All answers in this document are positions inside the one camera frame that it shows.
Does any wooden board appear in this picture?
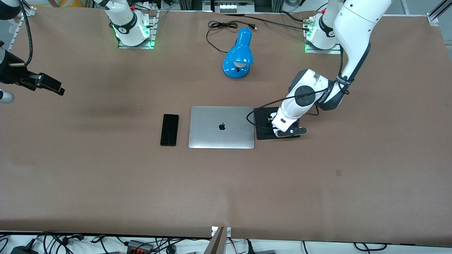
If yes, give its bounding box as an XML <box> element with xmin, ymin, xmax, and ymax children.
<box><xmin>208</xmin><ymin>226</ymin><xmax>227</xmax><ymax>254</ymax></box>

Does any thick black cable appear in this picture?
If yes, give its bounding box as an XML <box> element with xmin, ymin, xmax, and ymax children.
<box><xmin>226</xmin><ymin>13</ymin><xmax>311</xmax><ymax>31</ymax></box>

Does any black smartphone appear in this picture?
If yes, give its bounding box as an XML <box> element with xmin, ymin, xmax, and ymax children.
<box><xmin>160</xmin><ymin>114</ymin><xmax>179</xmax><ymax>147</ymax></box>

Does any white metal bracket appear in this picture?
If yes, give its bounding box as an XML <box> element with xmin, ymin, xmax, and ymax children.
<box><xmin>211</xmin><ymin>226</ymin><xmax>232</xmax><ymax>237</ymax></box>

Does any black square mouse pad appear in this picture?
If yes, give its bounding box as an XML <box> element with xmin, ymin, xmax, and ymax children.
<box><xmin>254</xmin><ymin>107</ymin><xmax>301</xmax><ymax>140</ymax></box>

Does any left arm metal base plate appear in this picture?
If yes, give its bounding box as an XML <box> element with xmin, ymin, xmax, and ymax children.
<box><xmin>304</xmin><ymin>16</ymin><xmax>342</xmax><ymax>54</ymax></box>

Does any white perforated side rail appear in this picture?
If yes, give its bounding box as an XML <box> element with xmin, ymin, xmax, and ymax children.
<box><xmin>0</xmin><ymin>14</ymin><xmax>26</xmax><ymax>74</ymax></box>

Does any blue desk lamp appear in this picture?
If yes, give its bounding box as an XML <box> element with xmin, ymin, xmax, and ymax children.
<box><xmin>222</xmin><ymin>27</ymin><xmax>254</xmax><ymax>79</ymax></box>

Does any black power adapter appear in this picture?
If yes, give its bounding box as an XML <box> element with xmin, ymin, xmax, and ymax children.
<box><xmin>10</xmin><ymin>244</ymin><xmax>40</xmax><ymax>254</ymax></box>

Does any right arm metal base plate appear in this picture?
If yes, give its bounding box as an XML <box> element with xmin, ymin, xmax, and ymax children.
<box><xmin>118</xmin><ymin>11</ymin><xmax>158</xmax><ymax>49</ymax></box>

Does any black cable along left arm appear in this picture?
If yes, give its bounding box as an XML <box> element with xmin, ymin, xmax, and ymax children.
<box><xmin>246</xmin><ymin>46</ymin><xmax>353</xmax><ymax>128</ymax></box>

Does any black cable along right arm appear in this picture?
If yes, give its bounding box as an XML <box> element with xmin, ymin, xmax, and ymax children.
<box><xmin>16</xmin><ymin>0</ymin><xmax>34</xmax><ymax>67</ymax></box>

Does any thin black lamp cord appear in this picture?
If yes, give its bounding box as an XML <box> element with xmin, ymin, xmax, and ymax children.
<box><xmin>206</xmin><ymin>20</ymin><xmax>257</xmax><ymax>54</ymax></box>

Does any white power strip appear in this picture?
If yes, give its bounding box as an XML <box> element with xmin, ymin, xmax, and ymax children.
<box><xmin>219</xmin><ymin>1</ymin><xmax>255</xmax><ymax>14</ymax></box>

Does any large brown table cover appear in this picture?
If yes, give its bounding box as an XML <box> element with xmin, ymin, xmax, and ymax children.
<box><xmin>0</xmin><ymin>7</ymin><xmax>452</xmax><ymax>246</ymax></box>

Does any grey orange terminal block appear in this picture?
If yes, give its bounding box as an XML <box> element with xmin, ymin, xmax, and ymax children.
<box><xmin>126</xmin><ymin>240</ymin><xmax>155</xmax><ymax>253</ymax></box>

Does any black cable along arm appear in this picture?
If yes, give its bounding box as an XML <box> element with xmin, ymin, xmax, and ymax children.
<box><xmin>246</xmin><ymin>46</ymin><xmax>353</xmax><ymax>128</ymax></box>
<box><xmin>16</xmin><ymin>0</ymin><xmax>34</xmax><ymax>67</ymax></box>

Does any silver laptop with apple logo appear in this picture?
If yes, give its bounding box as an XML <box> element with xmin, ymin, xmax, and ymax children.
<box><xmin>188</xmin><ymin>106</ymin><xmax>255</xmax><ymax>149</ymax></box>

